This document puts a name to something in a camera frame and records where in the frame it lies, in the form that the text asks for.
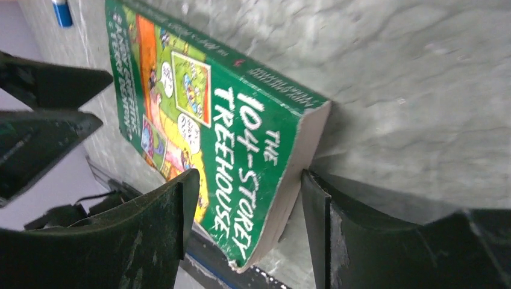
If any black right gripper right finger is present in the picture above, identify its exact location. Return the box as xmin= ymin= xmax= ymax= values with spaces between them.
xmin=301 ymin=170 xmax=510 ymax=288

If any green treehouse book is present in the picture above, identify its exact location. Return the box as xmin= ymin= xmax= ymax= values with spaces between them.
xmin=104 ymin=1 xmax=331 ymax=273

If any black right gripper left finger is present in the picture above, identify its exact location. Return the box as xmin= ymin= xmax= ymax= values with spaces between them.
xmin=1 ymin=169 xmax=200 ymax=288

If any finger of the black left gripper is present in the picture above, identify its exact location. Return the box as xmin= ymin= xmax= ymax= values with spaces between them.
xmin=1 ymin=111 xmax=103 ymax=207
xmin=1 ymin=51 xmax=113 ymax=110

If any white blue marker pen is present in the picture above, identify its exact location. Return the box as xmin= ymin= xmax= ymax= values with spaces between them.
xmin=51 ymin=0 xmax=73 ymax=28

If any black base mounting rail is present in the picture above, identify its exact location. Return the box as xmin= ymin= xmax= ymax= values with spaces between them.
xmin=86 ymin=157 xmax=289 ymax=288

